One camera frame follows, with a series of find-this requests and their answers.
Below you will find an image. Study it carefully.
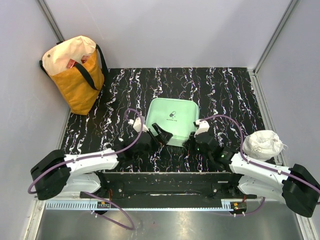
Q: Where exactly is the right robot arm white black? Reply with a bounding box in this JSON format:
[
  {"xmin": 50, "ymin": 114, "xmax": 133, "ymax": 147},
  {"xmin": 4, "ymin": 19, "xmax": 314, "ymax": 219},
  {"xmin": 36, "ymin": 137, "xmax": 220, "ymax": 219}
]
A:
[{"xmin": 183, "ymin": 132, "xmax": 320, "ymax": 218}]

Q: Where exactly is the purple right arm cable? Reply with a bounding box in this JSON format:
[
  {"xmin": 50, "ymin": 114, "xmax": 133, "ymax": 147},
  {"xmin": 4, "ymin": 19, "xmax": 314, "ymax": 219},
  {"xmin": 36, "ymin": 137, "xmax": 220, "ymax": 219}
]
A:
[{"xmin": 193, "ymin": 114, "xmax": 320, "ymax": 216}]

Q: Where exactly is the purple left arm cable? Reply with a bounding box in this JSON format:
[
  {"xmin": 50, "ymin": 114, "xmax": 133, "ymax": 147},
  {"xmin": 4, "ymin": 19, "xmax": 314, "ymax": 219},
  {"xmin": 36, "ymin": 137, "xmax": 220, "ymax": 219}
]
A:
[{"xmin": 27, "ymin": 108, "xmax": 146, "ymax": 231}]

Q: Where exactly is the white crumpled cloth bag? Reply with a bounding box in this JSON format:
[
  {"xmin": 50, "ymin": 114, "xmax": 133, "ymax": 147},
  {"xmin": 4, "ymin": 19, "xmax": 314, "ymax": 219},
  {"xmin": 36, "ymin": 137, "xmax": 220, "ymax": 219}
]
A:
[{"xmin": 242, "ymin": 130, "xmax": 288, "ymax": 162}]

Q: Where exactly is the orange tote bag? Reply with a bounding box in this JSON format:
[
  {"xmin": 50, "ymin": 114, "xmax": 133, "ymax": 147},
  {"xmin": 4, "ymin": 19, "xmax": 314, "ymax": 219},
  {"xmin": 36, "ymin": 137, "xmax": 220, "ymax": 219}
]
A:
[{"xmin": 39, "ymin": 35, "xmax": 109, "ymax": 115}]

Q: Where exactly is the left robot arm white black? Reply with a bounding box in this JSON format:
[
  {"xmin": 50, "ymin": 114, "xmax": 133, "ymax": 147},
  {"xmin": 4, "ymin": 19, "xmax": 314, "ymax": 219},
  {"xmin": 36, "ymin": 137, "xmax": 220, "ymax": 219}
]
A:
[{"xmin": 28, "ymin": 117, "xmax": 173, "ymax": 201}]

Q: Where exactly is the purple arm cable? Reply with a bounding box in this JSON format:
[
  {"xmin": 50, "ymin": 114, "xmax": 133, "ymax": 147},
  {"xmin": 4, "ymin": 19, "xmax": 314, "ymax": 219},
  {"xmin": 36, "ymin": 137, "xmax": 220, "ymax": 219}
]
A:
[
  {"xmin": 193, "ymin": 114, "xmax": 320, "ymax": 216},
  {"xmin": 27, "ymin": 108, "xmax": 146, "ymax": 231}
]

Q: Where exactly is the mint green medicine case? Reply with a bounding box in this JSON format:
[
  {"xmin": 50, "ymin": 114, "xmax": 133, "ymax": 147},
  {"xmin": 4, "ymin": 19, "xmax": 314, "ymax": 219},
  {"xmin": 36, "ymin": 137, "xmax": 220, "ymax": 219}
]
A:
[{"xmin": 145, "ymin": 97, "xmax": 200, "ymax": 147}]

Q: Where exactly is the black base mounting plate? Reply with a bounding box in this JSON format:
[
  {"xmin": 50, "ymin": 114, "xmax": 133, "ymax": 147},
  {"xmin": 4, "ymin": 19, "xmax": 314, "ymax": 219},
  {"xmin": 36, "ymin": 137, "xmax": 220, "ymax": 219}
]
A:
[{"xmin": 93, "ymin": 172, "xmax": 245, "ymax": 209}]

